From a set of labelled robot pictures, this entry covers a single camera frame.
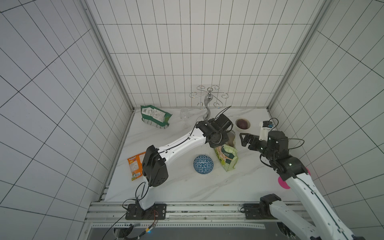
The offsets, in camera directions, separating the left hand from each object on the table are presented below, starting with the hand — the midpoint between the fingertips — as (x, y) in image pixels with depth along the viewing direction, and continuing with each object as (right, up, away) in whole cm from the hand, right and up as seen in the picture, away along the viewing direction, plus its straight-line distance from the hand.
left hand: (222, 144), depth 78 cm
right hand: (+9, +5, -4) cm, 11 cm away
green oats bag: (+3, -7, +1) cm, 8 cm away
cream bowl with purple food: (+19, +10, +24) cm, 33 cm away
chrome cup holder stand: (-6, +28, +9) cm, 30 cm away
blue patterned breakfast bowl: (-9, -14, +9) cm, 19 cm away
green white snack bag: (-43, +15, +23) cm, 51 cm away
